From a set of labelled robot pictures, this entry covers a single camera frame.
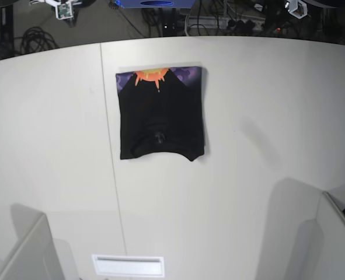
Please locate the white partition panel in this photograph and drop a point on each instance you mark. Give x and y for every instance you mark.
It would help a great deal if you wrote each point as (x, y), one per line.
(331, 263)
(34, 256)

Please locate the white power strip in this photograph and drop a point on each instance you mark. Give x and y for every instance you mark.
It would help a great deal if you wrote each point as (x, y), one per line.
(243, 24)

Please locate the white partition panel left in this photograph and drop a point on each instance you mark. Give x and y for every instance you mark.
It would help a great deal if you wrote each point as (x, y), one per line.
(34, 256)

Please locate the white partition panel right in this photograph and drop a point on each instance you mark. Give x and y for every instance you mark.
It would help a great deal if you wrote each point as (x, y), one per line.
(331, 263)

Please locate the blue box with oval logo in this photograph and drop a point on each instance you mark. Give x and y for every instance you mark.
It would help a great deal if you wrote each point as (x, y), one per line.
(131, 4)

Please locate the black T-shirt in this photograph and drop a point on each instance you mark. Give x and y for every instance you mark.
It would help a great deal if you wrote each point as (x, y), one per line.
(161, 111)

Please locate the black flat box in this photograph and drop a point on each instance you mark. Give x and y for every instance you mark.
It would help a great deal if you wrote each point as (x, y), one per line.
(6, 24)

